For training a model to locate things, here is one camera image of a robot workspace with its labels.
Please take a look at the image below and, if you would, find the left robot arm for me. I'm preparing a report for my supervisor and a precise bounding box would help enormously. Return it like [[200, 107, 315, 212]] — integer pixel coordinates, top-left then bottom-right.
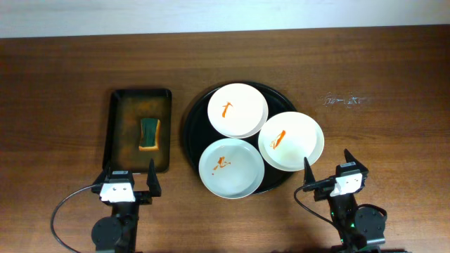
[[91, 160, 162, 252]]

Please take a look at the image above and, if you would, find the pale blue plate front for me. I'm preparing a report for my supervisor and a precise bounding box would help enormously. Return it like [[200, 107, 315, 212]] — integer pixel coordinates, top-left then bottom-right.
[[198, 138, 264, 199]]

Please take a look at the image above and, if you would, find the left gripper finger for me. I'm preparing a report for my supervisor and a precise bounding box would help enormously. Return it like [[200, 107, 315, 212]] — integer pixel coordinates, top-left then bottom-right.
[[94, 162, 110, 185], [146, 159, 162, 197]]

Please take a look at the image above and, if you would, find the white plate top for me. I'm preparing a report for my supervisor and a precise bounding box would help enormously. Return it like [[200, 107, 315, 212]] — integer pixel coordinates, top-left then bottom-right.
[[207, 83, 269, 138]]

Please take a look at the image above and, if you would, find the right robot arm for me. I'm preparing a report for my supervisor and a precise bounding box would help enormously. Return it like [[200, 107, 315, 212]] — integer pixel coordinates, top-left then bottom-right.
[[300, 150, 387, 252]]

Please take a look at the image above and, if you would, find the white plate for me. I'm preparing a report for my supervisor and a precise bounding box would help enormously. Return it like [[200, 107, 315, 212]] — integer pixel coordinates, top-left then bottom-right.
[[207, 83, 269, 138], [257, 112, 324, 172]]

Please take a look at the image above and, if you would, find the rectangular black tray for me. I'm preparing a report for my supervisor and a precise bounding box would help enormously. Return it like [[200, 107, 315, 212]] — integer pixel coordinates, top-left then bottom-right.
[[103, 89, 172, 174]]

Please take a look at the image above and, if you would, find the green and orange sponge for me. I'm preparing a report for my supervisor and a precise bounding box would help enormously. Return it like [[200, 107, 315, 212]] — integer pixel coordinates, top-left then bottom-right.
[[139, 118, 160, 151]]

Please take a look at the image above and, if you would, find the round black tray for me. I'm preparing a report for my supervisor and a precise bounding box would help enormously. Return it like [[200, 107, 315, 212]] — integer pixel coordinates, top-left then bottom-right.
[[181, 81, 296, 194]]

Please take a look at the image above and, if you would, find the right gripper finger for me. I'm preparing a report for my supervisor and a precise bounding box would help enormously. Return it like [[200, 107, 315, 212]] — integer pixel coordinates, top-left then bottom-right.
[[344, 149, 368, 171], [303, 157, 316, 186]]

